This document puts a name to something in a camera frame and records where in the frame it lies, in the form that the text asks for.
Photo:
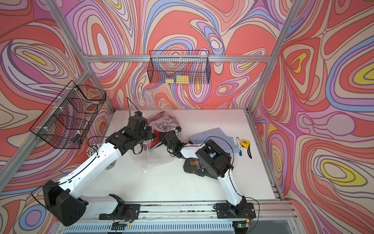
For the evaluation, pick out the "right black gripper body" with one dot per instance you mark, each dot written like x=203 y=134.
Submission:
x=164 y=141

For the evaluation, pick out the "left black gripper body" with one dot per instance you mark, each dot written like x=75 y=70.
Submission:
x=146 y=134

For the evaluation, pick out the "clear plastic vacuum bag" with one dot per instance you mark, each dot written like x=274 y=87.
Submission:
x=159 y=150

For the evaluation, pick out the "light blue shirt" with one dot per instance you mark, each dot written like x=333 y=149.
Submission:
x=227 y=143

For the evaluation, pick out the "red black buffalo plaid shirt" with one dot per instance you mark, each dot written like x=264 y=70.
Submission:
x=161 y=122

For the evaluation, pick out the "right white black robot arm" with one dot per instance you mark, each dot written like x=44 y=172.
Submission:
x=214 y=160

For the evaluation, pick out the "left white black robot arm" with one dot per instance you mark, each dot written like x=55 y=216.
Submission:
x=64 y=199

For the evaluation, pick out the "bundle of white sticks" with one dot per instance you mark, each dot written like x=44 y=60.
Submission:
x=93 y=149

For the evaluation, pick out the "yellow sticky note blocks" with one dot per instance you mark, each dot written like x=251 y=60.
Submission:
x=178 y=79

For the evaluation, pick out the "blue white marker pen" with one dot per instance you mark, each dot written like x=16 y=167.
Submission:
x=239 y=146

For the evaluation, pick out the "yellow tape measure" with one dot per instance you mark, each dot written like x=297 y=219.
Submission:
x=246 y=144

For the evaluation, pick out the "black wire basket back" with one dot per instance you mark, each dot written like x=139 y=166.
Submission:
x=166 y=64

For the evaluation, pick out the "black wire basket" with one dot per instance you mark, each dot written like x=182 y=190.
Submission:
x=166 y=64
x=68 y=118

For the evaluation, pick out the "black wire basket left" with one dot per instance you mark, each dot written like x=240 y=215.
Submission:
x=68 y=118

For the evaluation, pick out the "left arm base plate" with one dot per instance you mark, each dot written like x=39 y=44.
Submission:
x=127 y=212

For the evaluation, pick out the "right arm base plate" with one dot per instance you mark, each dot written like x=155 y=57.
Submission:
x=227 y=211

